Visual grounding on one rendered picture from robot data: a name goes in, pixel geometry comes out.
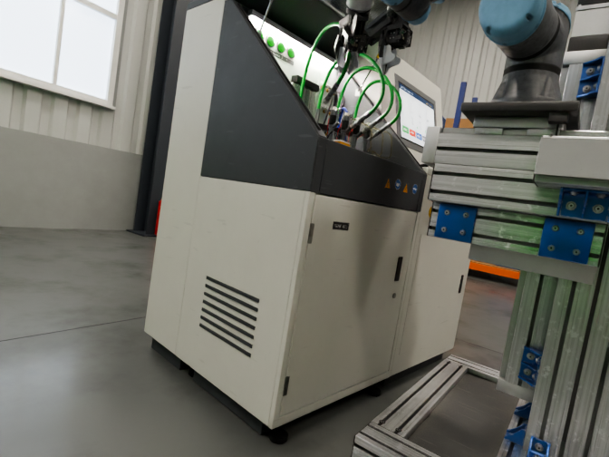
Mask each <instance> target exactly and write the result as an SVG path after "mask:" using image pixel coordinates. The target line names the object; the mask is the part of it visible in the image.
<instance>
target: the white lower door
mask: <svg viewBox="0 0 609 457"><path fill-rule="evenodd" d="M416 216H417V213H416V212H412V211H407V210H402V209H393V208H387V207H383V206H377V205H373V204H367V203H362V202H357V201H352V200H348V199H338V198H333V197H328V196H323V195H318V194H315V196H314V206H313V212H312V217H311V223H310V228H309V235H308V240H307V246H306V252H305V257H304V267H303V274H302V279H301V285H300V290H299V296H298V301H297V307H296V313H295V323H294V329H293V334H292V340H291V345H290V352H289V357H288V363H287V368H286V374H285V384H284V391H283V396H282V402H281V407H280V413H279V416H281V415H284V414H286V413H290V412H292V411H293V410H296V409H298V408H301V407H303V406H305V405H308V404H310V403H313V402H315V401H318V400H320V399H322V398H325V397H326V396H328V395H331V394H335V393H337V392H339V391H342V390H343V389H345V388H348V387H350V386H353V385H355V384H358V383H360V382H362V381H365V380H367V379H370V378H372V377H374V376H376V375H378V374H382V373H384V372H387V371H388V370H389V365H390V360H391V355H392V346H393V340H394V336H395V330H396V326H397V320H398V315H399V310H400V305H401V296H402V291H403V286H404V281H405V276H406V271H407V266H408V261H409V255H410V251H411V242H412V236H413V231H414V226H415V221H416Z"/></svg>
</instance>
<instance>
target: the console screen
mask: <svg viewBox="0 0 609 457"><path fill-rule="evenodd" d="M394 81H395V88H396V89H397V90H398V92H399V94H400V96H401V101H402V109H401V115H400V117H399V119H398V120H397V121H396V126H397V135H398V136H399V138H400V139H401V140H402V142H403V143H404V144H405V146H406V147H408V148H411V149H413V150H415V151H418V152H420V153H423V147H424V142H425V137H426V132H427V127H428V126H437V120H436V102H435V101H434V100H433V99H431V98H430V97H429V96H428V95H426V94H425V93H424V92H422V91H420V90H419V89H417V88H416V87H415V86H413V85H412V84H410V83H408V82H407V81H406V80H404V79H403V78H401V77H400V76H399V75H398V74H397V73H394ZM395 103H396V115H397V112H398V110H399V102H398V98H397V96H396V94H395Z"/></svg>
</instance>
